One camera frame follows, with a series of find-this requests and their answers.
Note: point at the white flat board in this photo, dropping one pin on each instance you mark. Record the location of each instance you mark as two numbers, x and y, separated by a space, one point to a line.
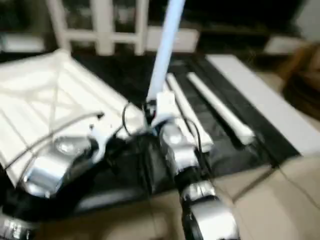
265 100

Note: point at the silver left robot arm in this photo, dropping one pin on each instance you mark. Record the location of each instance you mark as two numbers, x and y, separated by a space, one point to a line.
45 175

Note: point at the white drawer unit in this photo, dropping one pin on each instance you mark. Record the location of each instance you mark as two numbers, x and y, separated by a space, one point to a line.
175 40

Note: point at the black work mat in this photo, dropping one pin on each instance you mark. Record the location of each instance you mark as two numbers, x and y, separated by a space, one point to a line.
125 170

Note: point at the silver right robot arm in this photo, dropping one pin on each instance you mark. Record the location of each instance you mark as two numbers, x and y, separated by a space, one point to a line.
195 185

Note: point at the white plastic table top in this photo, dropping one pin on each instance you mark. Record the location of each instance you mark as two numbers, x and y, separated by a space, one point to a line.
50 100

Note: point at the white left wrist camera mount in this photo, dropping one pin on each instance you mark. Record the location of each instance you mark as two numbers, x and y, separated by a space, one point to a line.
105 137

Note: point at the white glass door cabinet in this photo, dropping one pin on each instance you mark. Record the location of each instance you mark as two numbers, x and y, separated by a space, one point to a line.
100 25

